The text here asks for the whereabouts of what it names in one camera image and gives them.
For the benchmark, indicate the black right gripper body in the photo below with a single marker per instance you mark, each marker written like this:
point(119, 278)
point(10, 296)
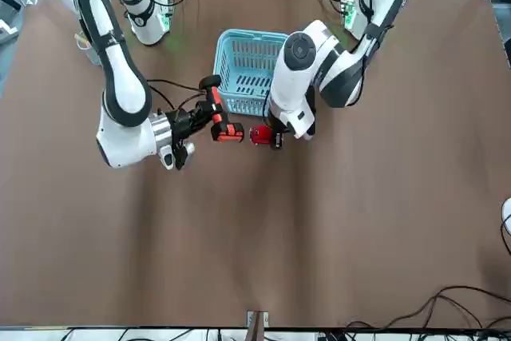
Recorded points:
point(181, 123)

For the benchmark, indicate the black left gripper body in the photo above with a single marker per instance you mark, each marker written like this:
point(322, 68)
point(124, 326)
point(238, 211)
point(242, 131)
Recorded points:
point(275, 123)

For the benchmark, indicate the red toy car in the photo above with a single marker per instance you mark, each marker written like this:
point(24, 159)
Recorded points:
point(261, 135)

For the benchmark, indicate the black and orange barcode scanner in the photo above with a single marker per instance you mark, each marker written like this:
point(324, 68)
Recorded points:
point(227, 132)

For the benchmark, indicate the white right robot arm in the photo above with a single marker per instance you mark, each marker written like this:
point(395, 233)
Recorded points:
point(120, 77)

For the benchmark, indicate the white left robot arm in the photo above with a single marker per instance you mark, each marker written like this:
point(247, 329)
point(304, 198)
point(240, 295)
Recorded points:
point(295, 77)

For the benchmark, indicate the light blue plastic basket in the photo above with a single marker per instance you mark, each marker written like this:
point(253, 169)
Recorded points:
point(239, 57)

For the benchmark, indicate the clear plastic cup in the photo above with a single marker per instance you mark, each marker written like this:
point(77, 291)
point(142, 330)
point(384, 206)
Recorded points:
point(88, 51)

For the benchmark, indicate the white rounded device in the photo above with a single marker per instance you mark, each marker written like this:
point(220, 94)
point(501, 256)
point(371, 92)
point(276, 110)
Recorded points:
point(507, 215)

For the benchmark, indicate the aluminium frame post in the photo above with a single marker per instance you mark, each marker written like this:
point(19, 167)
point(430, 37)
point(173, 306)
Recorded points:
point(257, 325)

